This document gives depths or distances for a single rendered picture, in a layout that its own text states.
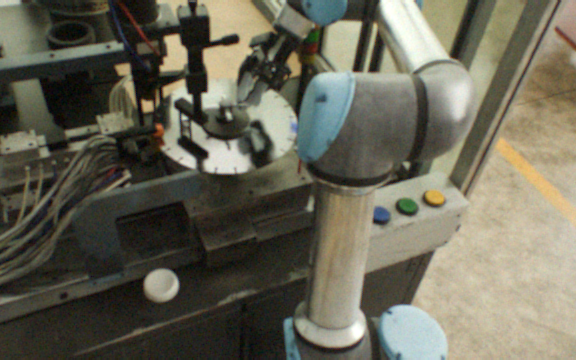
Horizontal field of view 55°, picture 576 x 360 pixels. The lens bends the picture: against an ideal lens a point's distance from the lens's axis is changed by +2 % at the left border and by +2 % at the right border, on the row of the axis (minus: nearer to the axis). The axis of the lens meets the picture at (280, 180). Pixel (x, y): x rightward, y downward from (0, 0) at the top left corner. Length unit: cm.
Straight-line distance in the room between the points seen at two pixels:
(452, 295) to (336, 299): 143
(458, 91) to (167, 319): 74
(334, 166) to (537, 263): 185
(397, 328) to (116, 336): 55
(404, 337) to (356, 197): 29
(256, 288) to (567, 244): 168
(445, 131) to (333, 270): 25
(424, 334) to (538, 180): 195
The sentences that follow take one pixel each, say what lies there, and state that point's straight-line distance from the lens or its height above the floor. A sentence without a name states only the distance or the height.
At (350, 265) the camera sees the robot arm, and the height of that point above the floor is 113.
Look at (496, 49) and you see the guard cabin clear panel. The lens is 118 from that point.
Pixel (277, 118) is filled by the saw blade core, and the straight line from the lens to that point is 128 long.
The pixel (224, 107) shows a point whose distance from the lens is 122.
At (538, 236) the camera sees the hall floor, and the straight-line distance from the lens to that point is 259.
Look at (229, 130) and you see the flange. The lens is 123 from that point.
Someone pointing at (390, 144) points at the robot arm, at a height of 132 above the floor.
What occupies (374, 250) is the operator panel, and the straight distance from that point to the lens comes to 121.
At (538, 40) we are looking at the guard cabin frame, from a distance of 112.
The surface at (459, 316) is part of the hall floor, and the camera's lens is 221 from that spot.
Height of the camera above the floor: 177
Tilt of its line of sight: 46 degrees down
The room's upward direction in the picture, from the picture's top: 6 degrees clockwise
